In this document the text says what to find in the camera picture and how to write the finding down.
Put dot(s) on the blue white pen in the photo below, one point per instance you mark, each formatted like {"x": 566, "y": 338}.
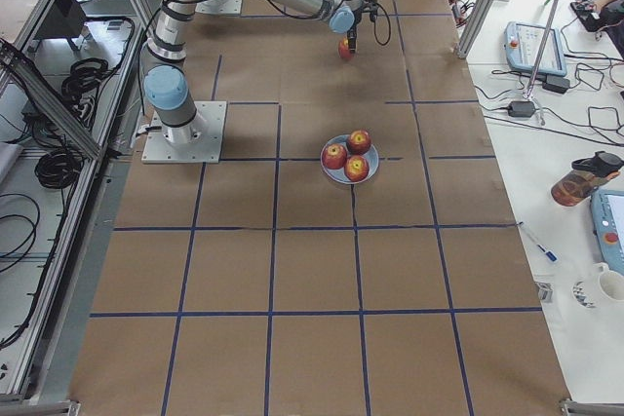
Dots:
{"x": 547, "y": 252}

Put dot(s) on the red yellow apple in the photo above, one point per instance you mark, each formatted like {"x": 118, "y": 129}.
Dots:
{"x": 344, "y": 50}

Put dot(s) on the light blue plate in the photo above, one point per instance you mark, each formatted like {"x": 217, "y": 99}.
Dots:
{"x": 338, "y": 175}

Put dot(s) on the blue teach pendant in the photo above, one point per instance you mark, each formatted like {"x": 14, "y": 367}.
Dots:
{"x": 522, "y": 42}
{"x": 607, "y": 214}

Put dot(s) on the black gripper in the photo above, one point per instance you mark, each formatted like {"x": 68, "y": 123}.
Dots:
{"x": 354, "y": 26}

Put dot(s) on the red apple on plate left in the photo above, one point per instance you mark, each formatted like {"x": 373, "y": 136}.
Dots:
{"x": 334, "y": 156}

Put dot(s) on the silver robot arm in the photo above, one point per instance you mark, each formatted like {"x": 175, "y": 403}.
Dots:
{"x": 164, "y": 54}

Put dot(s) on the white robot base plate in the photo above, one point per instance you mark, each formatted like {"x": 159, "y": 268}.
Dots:
{"x": 200, "y": 141}

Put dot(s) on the red apple on plate front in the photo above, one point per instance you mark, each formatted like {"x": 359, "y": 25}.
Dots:
{"x": 356, "y": 168}

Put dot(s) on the red apple on plate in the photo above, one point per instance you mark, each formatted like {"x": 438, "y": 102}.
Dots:
{"x": 356, "y": 168}
{"x": 358, "y": 142}
{"x": 334, "y": 156}

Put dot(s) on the brown water bottle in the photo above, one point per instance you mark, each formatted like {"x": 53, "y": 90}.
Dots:
{"x": 585, "y": 177}

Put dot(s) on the red apple on plate back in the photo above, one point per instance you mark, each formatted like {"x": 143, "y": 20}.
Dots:
{"x": 358, "y": 142}

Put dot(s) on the black power adapter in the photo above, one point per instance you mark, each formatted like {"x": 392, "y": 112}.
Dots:
{"x": 521, "y": 109}

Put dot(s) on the metal rod green tip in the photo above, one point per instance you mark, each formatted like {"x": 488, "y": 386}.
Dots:
{"x": 527, "y": 95}

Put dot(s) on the white patterned mug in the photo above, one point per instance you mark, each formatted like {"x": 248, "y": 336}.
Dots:
{"x": 603, "y": 287}

